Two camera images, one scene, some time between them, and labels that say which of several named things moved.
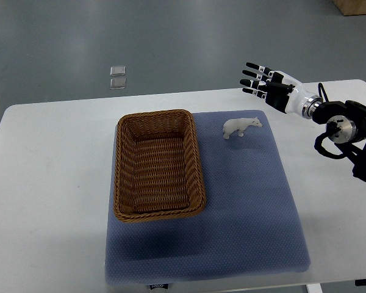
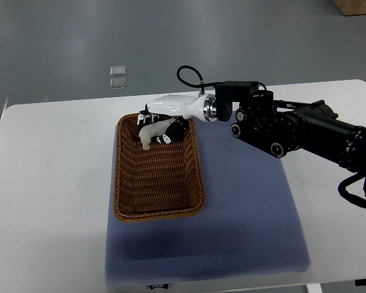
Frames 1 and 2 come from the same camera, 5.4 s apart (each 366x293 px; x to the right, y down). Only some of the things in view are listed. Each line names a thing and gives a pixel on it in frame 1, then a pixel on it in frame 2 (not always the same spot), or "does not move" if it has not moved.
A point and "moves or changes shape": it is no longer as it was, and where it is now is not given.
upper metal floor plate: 118,71 does not move
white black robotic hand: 279,90 → 179,107
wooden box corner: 354,7 does not move
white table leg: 314,288 does not move
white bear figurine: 240,124 moves or changes shape
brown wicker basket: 158,171 does not move
